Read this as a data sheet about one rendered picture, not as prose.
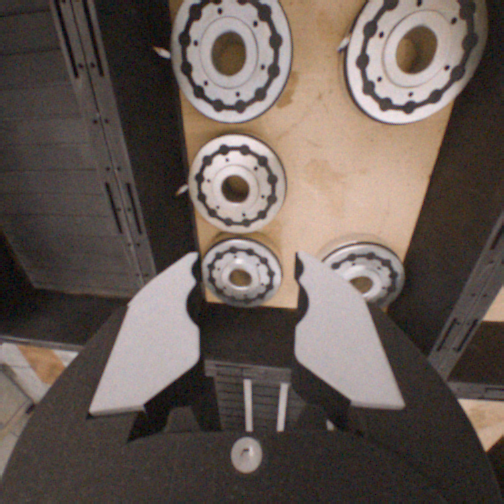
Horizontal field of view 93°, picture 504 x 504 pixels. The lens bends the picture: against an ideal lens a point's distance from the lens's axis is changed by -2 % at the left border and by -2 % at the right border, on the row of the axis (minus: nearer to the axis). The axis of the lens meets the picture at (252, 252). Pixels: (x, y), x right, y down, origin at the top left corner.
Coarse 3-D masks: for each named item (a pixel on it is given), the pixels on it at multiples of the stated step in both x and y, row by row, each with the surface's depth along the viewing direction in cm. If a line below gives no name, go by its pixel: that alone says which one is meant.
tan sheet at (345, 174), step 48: (288, 0) 20; (336, 0) 20; (240, 48) 22; (336, 48) 21; (288, 96) 24; (336, 96) 23; (192, 144) 27; (288, 144) 26; (336, 144) 25; (384, 144) 25; (432, 144) 24; (240, 192) 29; (288, 192) 28; (336, 192) 27; (384, 192) 27; (288, 240) 31; (288, 288) 35
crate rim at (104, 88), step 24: (72, 0) 14; (96, 0) 14; (96, 24) 14; (96, 48) 16; (96, 72) 16; (96, 96) 16; (120, 120) 17; (120, 144) 18; (120, 168) 19; (144, 216) 21; (144, 240) 22; (144, 264) 23; (480, 264) 19; (480, 288) 20; (456, 312) 21; (216, 360) 29; (240, 360) 29; (432, 360) 25
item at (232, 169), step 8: (224, 168) 24; (232, 168) 24; (240, 168) 24; (248, 168) 24; (216, 176) 24; (224, 176) 24; (240, 176) 24; (248, 176) 24; (216, 184) 25; (248, 184) 25; (256, 184) 24; (216, 192) 25; (256, 192) 25; (216, 200) 26; (224, 200) 26; (248, 200) 25; (256, 200) 26; (224, 208) 26; (232, 208) 26; (240, 208) 26; (248, 208) 26
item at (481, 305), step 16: (496, 272) 19; (496, 288) 20; (480, 304) 21; (464, 320) 22; (480, 320) 22; (464, 336) 23; (448, 352) 24; (448, 368) 25; (448, 384) 26; (464, 384) 26; (480, 384) 26; (496, 384) 26
